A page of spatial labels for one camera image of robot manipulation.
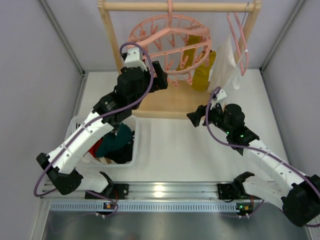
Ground pink wire clothes hanger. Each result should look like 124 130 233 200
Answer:
226 12 249 77

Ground wooden clothes rack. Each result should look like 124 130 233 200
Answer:
97 0 261 119

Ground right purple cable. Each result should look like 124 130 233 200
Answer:
204 86 320 227

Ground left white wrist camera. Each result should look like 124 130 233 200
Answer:
122 47 147 72

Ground black clothes in basket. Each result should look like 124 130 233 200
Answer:
105 144 133 164

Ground white hanging cloth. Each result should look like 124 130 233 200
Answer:
207 35 240 93

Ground red sock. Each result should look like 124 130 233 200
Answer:
88 138 105 158

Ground purple cable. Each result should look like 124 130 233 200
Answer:
33 42 155 198
204 86 320 227

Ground mustard yellow sock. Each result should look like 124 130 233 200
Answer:
176 35 202 71
191 50 217 92

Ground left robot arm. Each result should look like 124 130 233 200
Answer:
36 61 168 195

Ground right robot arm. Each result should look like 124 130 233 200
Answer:
186 103 320 227

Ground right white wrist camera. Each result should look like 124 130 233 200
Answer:
209 89 227 110

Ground green christmas patterned sock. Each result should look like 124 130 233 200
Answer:
95 123 135 158

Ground white plastic basket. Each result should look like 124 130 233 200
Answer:
77 115 139 168

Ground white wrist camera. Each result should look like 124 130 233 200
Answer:
209 89 227 110
122 47 147 72

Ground pink round clip hanger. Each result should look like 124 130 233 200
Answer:
128 0 212 87

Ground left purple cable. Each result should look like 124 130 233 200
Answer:
33 42 155 198

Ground aluminium mounting rail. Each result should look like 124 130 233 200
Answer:
39 181 288 214

